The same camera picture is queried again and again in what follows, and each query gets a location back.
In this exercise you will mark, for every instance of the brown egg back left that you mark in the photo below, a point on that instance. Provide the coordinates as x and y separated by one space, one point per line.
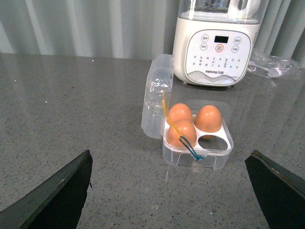
180 113

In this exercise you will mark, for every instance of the clear plastic bag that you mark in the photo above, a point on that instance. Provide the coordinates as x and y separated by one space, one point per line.
288 66

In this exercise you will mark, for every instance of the brown egg back right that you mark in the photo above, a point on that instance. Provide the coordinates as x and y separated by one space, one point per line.
208 119

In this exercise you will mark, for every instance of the brown egg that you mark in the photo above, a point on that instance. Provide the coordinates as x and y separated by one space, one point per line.
180 113
186 129
208 119

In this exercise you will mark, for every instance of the white soy milk blender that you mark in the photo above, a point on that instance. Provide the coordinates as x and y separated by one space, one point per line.
214 40

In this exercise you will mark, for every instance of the brown egg front left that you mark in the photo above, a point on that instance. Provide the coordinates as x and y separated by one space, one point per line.
186 129

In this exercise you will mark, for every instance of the white power cord plug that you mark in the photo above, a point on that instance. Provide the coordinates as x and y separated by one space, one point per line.
271 72

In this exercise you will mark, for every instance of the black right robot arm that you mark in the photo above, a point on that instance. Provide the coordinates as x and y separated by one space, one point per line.
280 193

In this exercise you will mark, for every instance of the clear plastic egg box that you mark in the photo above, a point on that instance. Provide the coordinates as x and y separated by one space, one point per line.
215 147

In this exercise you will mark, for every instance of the yellow blue rubber band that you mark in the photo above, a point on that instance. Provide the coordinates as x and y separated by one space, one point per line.
181 138

